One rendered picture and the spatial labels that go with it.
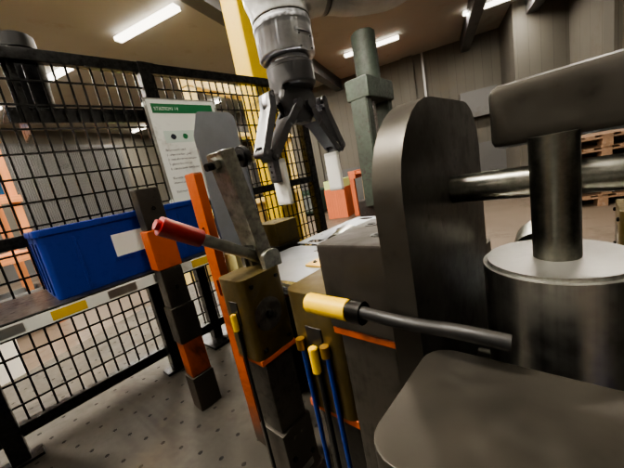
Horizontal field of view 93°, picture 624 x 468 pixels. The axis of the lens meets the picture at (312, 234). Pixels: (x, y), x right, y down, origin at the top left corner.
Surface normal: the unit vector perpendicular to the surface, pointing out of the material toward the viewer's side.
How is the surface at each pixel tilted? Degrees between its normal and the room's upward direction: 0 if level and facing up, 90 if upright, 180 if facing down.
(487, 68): 90
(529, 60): 90
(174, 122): 90
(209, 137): 90
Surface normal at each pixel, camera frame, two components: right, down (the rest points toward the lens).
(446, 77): -0.37, 0.26
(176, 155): 0.73, -0.01
